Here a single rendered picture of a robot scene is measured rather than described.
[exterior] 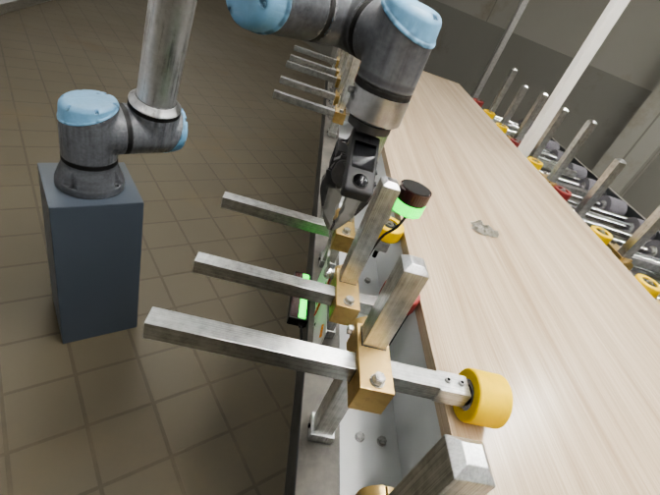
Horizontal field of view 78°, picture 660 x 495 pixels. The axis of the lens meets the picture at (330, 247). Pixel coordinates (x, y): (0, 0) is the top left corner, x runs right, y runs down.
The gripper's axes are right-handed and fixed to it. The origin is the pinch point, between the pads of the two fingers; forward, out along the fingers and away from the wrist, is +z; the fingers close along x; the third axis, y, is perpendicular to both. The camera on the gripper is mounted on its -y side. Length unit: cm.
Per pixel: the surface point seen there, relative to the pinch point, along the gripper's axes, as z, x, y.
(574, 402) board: 11, -50, -19
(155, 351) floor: 101, 39, 39
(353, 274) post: 11.0, -8.1, 1.8
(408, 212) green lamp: -6.7, -12.1, 0.6
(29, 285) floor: 101, 94, 57
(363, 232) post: 0.5, -6.5, 1.8
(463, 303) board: 10.5, -32.8, 1.0
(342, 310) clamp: 14.7, -7.0, -5.4
